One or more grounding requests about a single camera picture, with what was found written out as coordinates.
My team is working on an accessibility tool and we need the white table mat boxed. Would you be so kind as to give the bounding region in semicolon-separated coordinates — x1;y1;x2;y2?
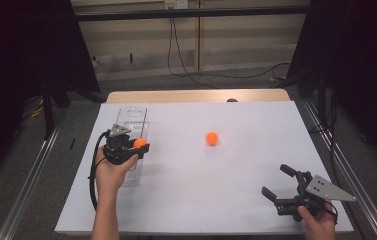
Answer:
54;100;355;234

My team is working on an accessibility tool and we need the person's left hand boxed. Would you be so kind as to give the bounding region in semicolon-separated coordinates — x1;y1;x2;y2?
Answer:
94;149;140;198

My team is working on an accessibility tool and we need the aluminium rail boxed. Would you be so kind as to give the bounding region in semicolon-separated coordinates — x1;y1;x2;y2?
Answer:
0;123;62;240
302;99;377;240

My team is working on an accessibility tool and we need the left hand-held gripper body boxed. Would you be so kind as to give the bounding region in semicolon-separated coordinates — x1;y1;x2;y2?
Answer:
103;123;140;165

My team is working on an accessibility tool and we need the black power cable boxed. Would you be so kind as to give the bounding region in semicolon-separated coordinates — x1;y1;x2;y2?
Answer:
167;8;220;90
172;18;292;80

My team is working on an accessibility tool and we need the thick black gripper cable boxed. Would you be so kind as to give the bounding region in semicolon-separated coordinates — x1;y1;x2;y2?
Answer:
88;130;110;212

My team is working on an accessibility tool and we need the person's right hand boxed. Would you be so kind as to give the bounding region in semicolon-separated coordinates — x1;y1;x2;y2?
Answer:
297;201;339;240

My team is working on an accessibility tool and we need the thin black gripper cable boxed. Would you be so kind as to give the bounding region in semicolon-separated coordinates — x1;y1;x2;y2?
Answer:
325;200;339;224

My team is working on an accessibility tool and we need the black metal stand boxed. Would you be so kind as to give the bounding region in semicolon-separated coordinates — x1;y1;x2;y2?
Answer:
42;83;56;140
317;73;329;128

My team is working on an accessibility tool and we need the white wall socket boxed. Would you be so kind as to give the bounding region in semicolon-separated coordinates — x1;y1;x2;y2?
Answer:
164;0;189;10

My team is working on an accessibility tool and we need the clear plastic box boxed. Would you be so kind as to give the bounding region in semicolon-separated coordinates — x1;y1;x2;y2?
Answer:
115;106;151;184

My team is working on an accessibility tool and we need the black metal crossbar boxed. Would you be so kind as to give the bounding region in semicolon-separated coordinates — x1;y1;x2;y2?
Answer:
75;5;310;23

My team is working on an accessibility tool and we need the black curtain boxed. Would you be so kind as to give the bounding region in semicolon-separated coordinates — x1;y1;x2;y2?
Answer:
287;0;377;174
0;0;101;191

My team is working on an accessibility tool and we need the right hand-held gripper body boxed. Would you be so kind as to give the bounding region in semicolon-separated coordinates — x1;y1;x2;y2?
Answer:
274;170;357;223

